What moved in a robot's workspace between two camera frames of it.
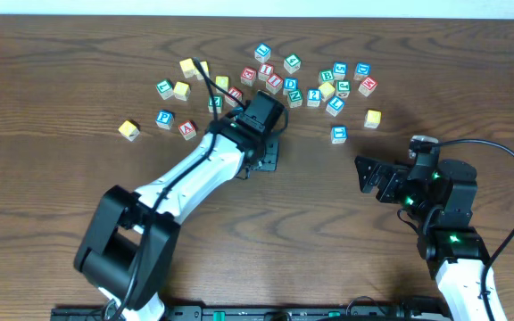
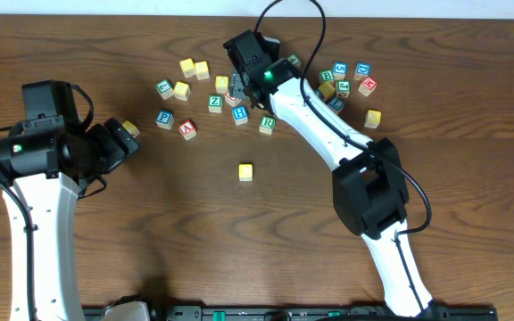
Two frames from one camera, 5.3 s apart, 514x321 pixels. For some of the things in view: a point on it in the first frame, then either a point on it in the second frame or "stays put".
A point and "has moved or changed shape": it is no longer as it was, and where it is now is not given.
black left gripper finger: [270, 159] -> [110, 151]
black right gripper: [385, 179] -> [243, 89]
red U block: [236, 93] stays put
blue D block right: [362, 70] stays put
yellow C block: [223, 81] has moved or changed shape
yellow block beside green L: [182, 91] stays put
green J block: [343, 88] stays put
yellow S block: [205, 68] stays put
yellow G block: [326, 90] stays put
